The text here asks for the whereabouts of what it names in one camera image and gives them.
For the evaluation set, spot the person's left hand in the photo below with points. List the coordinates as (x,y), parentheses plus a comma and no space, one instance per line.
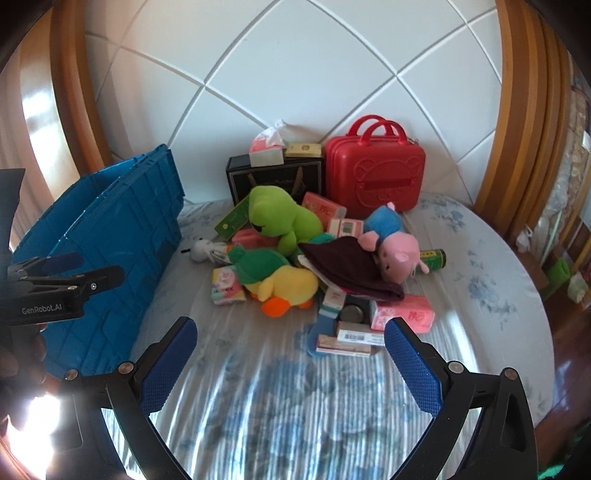
(21,355)

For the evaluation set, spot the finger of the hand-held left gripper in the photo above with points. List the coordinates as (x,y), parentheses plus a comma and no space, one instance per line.
(92,279)
(55,263)

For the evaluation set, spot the pink pig plush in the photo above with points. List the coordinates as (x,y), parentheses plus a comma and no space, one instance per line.
(397,251)

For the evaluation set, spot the green frog plush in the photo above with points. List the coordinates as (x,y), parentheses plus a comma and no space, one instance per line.
(277,217)

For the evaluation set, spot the yellow duck plush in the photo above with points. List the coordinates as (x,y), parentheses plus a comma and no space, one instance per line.
(286,281)

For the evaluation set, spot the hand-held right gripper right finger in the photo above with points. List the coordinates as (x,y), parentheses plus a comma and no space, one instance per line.
(411,364)

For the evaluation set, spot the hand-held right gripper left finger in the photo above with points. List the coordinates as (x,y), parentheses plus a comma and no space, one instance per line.
(168,364)

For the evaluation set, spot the floral patterned fabric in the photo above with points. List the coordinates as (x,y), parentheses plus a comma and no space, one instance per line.
(572,161)

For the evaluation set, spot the white padded headboard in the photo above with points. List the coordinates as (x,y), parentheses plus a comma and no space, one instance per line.
(300,69)

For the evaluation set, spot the small colourful tissue pack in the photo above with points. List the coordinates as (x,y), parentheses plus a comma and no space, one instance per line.
(226,286)

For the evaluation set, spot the pink soft pack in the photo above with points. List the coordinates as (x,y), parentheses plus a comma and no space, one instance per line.
(247,237)

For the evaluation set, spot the pink flat box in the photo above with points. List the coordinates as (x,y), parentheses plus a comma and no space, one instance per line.
(341,348)

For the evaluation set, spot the wooden headboard frame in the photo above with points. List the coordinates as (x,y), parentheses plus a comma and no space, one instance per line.
(517,138)

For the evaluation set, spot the pink flower tissue pack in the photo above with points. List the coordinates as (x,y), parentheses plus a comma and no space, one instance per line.
(406,314)

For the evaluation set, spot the teal white box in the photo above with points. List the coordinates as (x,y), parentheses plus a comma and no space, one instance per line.
(333,302)

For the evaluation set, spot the white barcode box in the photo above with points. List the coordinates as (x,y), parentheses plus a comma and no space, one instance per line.
(360,336)

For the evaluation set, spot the red hard-shell suitcase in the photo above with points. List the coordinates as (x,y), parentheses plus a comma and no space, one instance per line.
(369,175)

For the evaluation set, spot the small yellow box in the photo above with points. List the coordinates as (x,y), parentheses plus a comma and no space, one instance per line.
(302,150)

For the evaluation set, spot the white plastic bag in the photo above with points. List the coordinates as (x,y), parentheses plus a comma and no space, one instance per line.
(579,286)
(525,240)

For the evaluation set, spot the dark maroon knit hat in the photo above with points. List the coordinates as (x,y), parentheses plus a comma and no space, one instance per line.
(341,263)

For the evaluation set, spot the pink white tissue box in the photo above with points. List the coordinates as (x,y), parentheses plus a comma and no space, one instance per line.
(265,154)

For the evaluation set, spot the green cylindrical can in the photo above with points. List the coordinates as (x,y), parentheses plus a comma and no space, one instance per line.
(434,260)

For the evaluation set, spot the blue plastic crate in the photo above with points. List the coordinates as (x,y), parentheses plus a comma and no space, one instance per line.
(115,221)

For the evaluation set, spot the round metal tin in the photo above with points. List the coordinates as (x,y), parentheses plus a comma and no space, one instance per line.
(353,314)

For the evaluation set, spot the green flat box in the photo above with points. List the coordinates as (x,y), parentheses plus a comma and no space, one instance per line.
(231,219)

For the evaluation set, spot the black gift box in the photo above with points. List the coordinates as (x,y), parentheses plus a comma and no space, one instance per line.
(277,177)

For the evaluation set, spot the green bag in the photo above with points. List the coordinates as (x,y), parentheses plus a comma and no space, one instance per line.
(561,272)

